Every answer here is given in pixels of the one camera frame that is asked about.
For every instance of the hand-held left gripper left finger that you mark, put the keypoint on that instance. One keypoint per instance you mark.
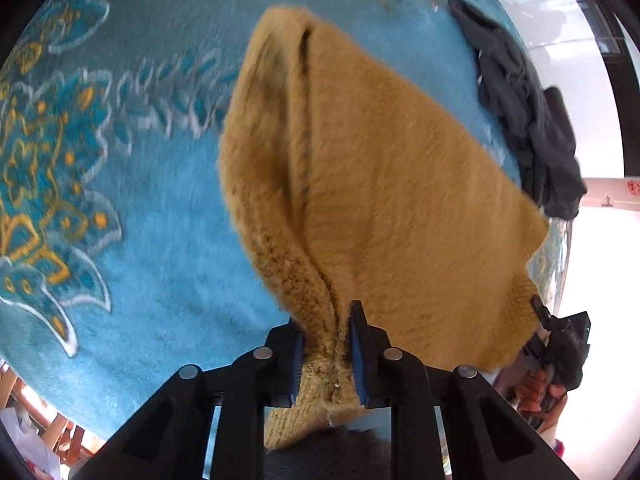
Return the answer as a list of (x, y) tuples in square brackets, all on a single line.
[(296, 360)]

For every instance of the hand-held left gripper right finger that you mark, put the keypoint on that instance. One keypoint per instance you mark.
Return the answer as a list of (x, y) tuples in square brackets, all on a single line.
[(358, 355)]

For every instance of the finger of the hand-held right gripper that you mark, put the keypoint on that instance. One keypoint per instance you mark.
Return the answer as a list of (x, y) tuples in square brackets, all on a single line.
[(541, 312)]

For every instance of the mustard yellow fuzzy sweater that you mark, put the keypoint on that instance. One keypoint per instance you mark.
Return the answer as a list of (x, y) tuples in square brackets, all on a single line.
[(395, 210)]

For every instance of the person's right hand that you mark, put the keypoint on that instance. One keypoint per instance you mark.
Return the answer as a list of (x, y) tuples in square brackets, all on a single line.
[(535, 392)]

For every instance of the dark grey fuzzy cloth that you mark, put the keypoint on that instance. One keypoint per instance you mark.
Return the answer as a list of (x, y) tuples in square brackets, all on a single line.
[(325, 455)]

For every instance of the dark grey garment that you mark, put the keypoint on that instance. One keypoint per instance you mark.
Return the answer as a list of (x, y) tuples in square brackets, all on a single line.
[(540, 145)]

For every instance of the blue floral patterned blanket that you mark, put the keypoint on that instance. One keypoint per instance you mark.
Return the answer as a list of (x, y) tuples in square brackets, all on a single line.
[(150, 260)]

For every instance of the wooden furniture frame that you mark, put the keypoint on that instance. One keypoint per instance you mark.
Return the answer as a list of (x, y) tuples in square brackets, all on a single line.
[(60, 430)]

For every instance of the dark window frame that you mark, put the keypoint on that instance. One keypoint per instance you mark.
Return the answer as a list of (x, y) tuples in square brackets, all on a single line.
[(602, 25)]

